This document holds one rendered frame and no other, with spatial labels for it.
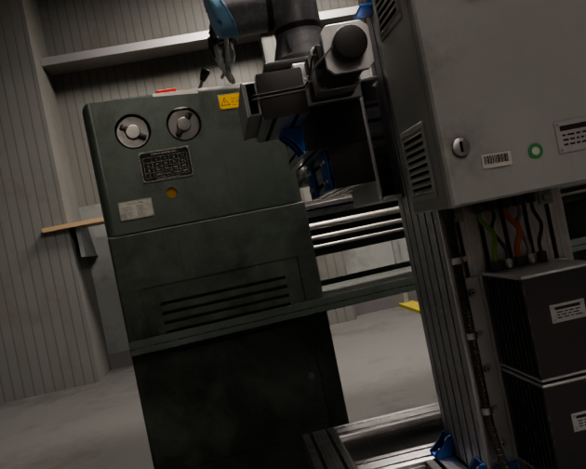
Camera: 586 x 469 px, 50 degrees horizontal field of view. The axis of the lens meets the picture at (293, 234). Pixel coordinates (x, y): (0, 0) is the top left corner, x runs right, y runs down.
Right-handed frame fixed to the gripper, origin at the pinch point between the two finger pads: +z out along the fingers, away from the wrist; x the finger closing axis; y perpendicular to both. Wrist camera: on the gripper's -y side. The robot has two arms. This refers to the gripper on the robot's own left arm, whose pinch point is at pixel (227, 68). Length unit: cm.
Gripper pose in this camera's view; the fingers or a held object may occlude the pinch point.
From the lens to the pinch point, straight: 213.0
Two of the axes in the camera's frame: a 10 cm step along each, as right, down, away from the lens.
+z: 1.9, 9.8, 0.1
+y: 2.4, -0.4, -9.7
